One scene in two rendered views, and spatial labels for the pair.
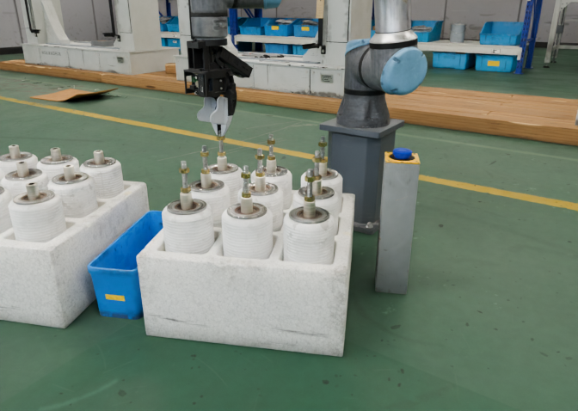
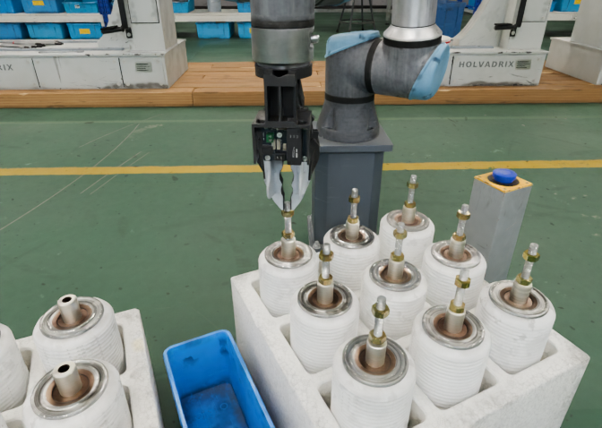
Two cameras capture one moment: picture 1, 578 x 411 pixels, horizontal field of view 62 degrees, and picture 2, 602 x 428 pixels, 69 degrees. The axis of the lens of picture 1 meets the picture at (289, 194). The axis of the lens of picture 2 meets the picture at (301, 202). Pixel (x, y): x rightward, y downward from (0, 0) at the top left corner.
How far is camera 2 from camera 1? 0.78 m
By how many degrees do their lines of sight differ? 33
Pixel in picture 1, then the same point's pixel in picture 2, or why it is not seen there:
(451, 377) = not seen: outside the picture
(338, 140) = (337, 160)
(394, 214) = (502, 244)
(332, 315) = (563, 405)
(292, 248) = (522, 352)
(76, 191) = (109, 411)
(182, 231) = (401, 406)
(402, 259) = not seen: hidden behind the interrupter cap
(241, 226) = (480, 359)
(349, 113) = (348, 127)
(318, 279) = (565, 377)
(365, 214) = not seen: hidden behind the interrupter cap
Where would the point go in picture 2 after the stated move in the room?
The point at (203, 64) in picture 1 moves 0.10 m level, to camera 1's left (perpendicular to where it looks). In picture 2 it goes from (284, 110) to (210, 125)
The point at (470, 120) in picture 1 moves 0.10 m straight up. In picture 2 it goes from (312, 95) to (313, 75)
